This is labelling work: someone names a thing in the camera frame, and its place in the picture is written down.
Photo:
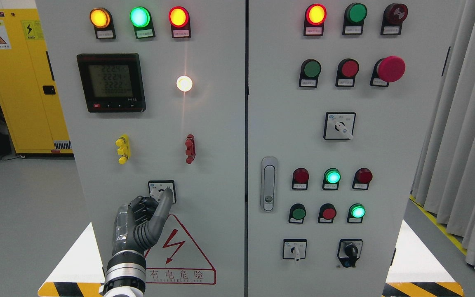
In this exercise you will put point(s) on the green indicator lamp top left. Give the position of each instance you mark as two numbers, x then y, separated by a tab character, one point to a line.
142	23

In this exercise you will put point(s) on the white rotary light switch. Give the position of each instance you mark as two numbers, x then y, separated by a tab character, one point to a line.
156	187

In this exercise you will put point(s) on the yellow safety storage cabinet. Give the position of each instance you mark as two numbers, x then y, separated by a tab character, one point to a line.
28	95

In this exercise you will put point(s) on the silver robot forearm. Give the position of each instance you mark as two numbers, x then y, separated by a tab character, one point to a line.
125	276

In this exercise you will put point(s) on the red push button lower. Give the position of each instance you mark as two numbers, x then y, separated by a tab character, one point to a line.
327	214

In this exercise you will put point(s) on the lit green lamp lower middle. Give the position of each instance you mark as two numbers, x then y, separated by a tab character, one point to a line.
332	177

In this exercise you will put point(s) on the small clear light bulb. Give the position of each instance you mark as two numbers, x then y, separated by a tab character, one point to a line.
184	83

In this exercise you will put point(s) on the dark red buzzer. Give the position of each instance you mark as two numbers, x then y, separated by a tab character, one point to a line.
393	18

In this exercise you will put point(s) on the green push button lower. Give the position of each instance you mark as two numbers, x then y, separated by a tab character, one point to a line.
297	214

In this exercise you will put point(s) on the dark red lamp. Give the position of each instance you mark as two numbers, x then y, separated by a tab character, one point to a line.
362	179
300	179

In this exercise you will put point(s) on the white selector switch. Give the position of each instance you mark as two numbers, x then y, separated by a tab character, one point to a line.
294	249
339	126

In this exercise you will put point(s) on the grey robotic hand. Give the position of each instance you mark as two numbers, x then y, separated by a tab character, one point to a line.
139	224

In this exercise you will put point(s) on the black digital power meter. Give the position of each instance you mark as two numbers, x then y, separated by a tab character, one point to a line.
112	82

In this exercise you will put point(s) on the yellow terminal connector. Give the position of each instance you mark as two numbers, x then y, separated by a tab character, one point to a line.
123	150

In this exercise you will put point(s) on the white selector switch right upper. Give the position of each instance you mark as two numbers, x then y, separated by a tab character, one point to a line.
339	126

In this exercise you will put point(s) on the grey electrical control cabinet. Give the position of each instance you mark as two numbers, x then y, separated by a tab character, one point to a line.
244	58

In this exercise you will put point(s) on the green push button upper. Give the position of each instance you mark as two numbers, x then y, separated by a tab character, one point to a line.
309	73

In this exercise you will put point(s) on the red push button upper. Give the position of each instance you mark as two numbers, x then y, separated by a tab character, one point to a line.
347	70

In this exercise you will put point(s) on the grey curtain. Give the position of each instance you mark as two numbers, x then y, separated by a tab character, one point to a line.
444	183

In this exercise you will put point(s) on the white selector switch bottom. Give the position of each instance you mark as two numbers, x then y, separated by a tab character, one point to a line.
294	249

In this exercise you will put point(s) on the dark red lamp lower left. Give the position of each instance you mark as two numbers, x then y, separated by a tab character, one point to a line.
300	179

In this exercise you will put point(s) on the black selector switch bottom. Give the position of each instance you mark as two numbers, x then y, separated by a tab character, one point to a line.
349	252

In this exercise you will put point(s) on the dark green lamp top right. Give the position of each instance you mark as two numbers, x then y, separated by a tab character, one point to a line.
354	16

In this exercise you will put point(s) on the red electric danger sticker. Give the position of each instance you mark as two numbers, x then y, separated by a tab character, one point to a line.
177	258

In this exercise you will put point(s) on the red indicator lamp right door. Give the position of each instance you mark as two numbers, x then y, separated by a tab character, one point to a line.
315	17

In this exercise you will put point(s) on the red terminal connector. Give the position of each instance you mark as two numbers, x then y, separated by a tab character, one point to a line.
190	148

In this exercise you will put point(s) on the lit green button lower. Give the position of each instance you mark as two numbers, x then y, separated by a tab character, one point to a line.
356	214

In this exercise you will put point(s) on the dark red lamp lower right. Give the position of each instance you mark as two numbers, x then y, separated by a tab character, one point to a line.
362	179

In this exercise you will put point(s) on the silver door latch handle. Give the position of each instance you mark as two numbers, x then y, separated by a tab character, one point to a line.
268	183

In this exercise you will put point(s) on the red emergency stop button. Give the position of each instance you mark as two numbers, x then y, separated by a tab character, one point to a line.
387	70

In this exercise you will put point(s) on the green push button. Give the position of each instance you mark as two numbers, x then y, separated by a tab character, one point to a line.
309	73
297	214

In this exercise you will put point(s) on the red indicator lamp top left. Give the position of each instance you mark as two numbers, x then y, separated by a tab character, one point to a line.
179	19

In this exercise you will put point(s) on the red push button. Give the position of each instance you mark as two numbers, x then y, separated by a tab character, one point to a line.
327	214
347	70

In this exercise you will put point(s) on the amber indicator lamp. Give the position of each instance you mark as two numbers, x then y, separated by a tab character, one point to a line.
103	24

